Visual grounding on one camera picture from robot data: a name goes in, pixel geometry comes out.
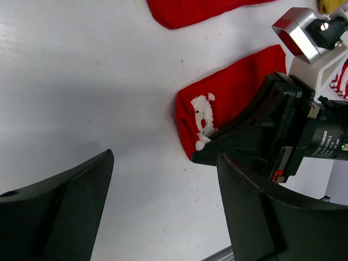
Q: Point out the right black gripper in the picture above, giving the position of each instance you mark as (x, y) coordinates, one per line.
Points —
(281, 125)

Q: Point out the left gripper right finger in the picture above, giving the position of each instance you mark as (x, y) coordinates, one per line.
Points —
(267, 221)

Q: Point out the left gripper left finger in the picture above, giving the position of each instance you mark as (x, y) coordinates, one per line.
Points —
(57, 218)

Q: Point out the red sock with santa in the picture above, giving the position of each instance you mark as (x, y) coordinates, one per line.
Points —
(208, 105)

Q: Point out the red white striped sock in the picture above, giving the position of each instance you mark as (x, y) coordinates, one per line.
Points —
(340, 83)

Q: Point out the red sock centre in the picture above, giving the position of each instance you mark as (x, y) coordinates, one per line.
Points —
(177, 14)

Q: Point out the yellow sock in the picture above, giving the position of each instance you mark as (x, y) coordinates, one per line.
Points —
(328, 6)

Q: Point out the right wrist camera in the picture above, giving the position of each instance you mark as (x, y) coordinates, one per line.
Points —
(315, 41)

